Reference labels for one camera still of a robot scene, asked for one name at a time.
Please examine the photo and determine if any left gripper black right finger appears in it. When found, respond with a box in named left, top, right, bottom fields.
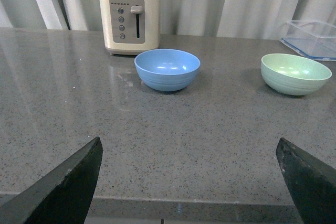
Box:
left=276, top=137, right=335, bottom=223

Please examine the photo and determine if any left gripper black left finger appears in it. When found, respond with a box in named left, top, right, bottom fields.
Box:
left=1, top=137, right=103, bottom=223

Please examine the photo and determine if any green bowl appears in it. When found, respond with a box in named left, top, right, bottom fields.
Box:
left=260, top=54, right=332, bottom=96

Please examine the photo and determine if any blue bowl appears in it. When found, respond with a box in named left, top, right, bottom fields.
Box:
left=134, top=49, right=201, bottom=92

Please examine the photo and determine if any clear plastic container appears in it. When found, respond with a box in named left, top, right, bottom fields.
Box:
left=281, top=20, right=335, bottom=61

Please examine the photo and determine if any cream two-slot toaster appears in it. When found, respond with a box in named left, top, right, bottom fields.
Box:
left=99, top=0, right=160, bottom=55

